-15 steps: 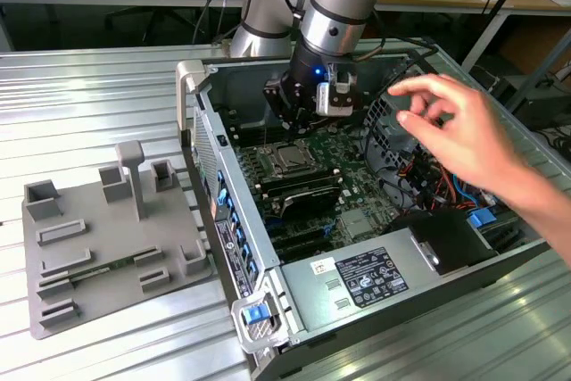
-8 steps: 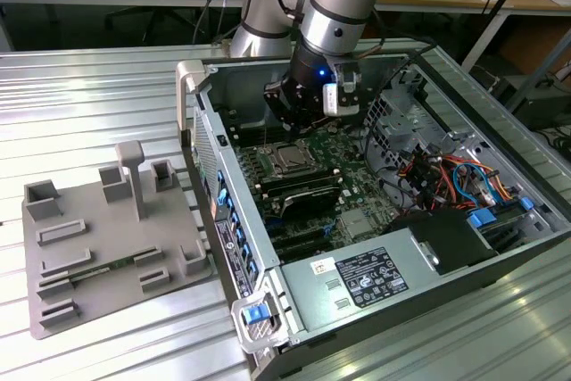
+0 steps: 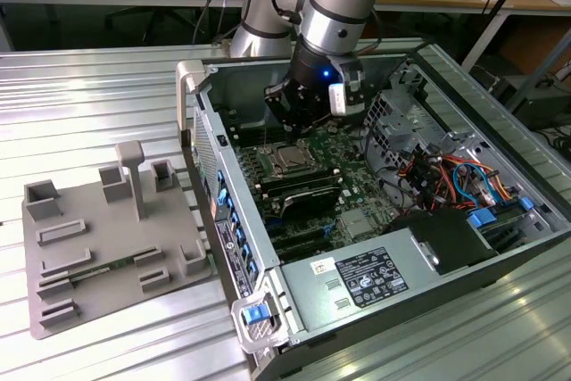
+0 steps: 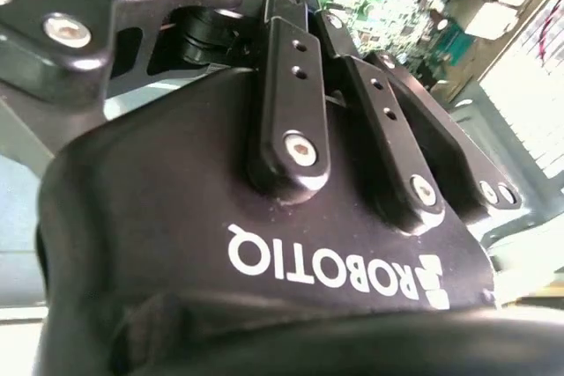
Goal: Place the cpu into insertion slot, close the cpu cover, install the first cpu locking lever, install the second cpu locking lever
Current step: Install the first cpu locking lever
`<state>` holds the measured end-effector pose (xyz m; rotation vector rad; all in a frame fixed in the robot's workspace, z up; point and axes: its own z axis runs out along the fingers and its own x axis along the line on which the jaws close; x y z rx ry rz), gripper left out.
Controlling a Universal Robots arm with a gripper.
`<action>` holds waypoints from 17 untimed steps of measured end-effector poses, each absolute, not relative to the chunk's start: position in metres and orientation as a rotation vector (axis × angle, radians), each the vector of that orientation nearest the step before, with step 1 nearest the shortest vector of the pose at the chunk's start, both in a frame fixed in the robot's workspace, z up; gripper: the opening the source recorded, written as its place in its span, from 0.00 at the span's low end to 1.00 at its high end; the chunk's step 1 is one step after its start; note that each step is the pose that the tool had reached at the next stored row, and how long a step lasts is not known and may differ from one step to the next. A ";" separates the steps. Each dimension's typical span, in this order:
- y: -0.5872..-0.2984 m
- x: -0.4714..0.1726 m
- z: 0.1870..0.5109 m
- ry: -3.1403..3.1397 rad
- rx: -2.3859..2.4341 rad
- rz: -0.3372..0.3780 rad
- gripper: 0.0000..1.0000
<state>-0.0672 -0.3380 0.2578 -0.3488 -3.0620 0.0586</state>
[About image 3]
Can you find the metal drive cage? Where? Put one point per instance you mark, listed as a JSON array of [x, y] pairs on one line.
[[401, 126]]

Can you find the black office chair base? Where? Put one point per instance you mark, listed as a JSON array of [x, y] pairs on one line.
[[147, 22]]

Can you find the green RAM stick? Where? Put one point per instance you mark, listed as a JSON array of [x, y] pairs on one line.
[[96, 269]]

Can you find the CPU square plate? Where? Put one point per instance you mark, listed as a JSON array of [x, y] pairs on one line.
[[292, 158]]

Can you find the grey power supply unit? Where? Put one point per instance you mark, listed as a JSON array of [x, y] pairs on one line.
[[321, 305]]

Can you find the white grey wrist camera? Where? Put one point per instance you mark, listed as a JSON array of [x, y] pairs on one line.
[[337, 97]]

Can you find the black expansion slots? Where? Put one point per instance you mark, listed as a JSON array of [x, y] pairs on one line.
[[299, 242]]

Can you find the blue case latch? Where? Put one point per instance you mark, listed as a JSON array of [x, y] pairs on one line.
[[255, 314]]

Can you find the black graphics card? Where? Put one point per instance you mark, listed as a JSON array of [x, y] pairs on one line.
[[310, 202]]

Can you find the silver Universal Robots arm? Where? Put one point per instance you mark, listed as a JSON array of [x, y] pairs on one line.
[[330, 6]]

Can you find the open grey PC case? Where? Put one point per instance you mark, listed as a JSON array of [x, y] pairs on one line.
[[468, 86]]

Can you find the large blue drive clip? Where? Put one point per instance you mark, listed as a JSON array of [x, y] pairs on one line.
[[482, 218]]

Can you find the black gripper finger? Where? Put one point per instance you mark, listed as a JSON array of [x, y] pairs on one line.
[[314, 113], [285, 104]]

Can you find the black installed RAM sticks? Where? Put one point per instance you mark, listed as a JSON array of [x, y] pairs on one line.
[[299, 179]]

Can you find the grey parts rack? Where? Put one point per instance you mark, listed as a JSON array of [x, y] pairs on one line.
[[107, 238]]

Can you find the black plastic air shroud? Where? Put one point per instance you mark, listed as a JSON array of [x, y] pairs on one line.
[[446, 238]]

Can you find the small blue clip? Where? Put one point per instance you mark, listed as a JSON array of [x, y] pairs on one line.
[[526, 204]]

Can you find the black box under desk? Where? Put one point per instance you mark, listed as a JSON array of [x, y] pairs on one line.
[[544, 109]]

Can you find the green motherboard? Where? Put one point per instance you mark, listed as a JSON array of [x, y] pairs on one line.
[[357, 184]]

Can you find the black RAM slot bank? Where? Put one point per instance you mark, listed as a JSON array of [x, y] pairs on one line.
[[254, 131]]

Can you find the silver chipset heatsink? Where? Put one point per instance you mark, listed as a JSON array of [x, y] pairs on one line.
[[359, 222]]

